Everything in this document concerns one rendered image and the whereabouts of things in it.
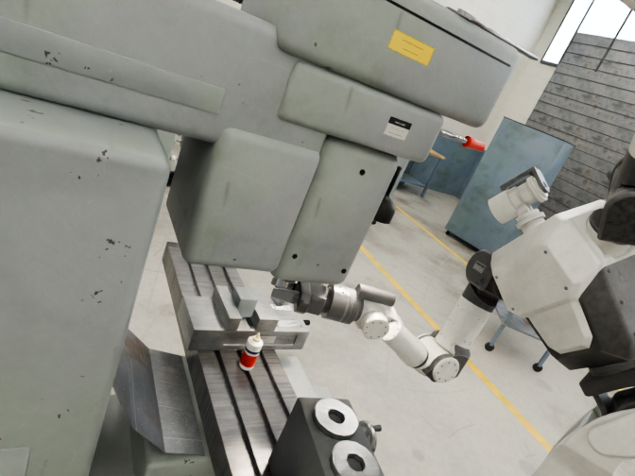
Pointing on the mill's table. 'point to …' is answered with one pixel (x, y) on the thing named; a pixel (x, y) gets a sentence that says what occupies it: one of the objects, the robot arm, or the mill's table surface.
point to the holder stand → (323, 442)
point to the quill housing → (336, 212)
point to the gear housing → (358, 112)
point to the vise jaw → (264, 313)
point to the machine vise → (234, 325)
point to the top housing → (398, 50)
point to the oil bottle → (250, 352)
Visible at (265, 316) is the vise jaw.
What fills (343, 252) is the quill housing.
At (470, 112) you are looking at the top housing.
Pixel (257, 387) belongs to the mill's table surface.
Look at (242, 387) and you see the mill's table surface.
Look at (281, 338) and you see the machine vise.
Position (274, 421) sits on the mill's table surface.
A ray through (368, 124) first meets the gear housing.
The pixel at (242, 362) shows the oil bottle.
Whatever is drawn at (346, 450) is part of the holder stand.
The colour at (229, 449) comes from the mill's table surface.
